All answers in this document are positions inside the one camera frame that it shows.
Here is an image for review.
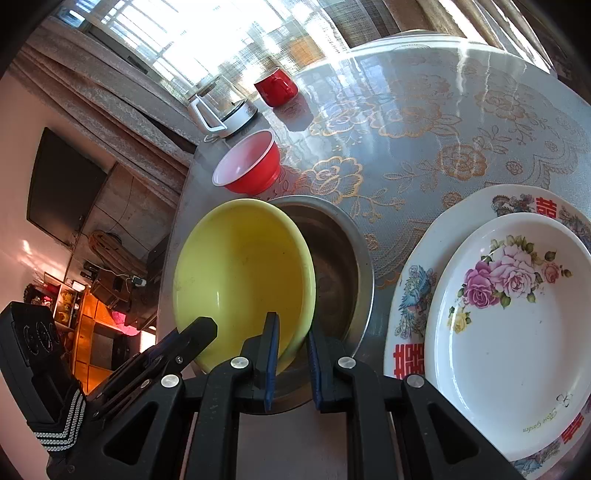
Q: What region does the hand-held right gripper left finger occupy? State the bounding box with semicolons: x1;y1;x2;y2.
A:
46;311;281;480

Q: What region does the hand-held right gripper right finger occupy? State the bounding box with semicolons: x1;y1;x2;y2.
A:
307;329;527;480

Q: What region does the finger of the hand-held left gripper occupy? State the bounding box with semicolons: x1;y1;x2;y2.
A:
148;316;218;372
87;353;185;418

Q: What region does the yellow bowl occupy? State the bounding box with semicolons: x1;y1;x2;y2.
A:
172;198;317;374

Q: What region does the stainless steel bowl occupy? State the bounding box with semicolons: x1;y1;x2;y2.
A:
268;195;376;411

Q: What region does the large white plate red print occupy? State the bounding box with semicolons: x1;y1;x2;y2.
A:
383;185;591;476

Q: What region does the small white floral plate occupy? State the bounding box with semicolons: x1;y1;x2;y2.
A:
424;212;591;462

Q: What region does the wooden cabinet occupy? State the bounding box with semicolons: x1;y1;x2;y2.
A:
53;277;158;393

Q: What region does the red bowl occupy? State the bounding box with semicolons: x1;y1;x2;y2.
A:
211;129;282;195

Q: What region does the black television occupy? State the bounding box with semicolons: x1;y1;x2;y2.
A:
26;127;109;245

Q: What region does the red mug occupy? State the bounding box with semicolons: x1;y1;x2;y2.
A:
253;68;299;108

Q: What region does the beige curtain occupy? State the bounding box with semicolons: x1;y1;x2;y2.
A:
383;0;555;70
9;23;199;222

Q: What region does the large barred window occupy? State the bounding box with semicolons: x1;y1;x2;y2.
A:
60;0;352;93

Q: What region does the glass kettle white handle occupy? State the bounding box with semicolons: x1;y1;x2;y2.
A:
187;74;258;139

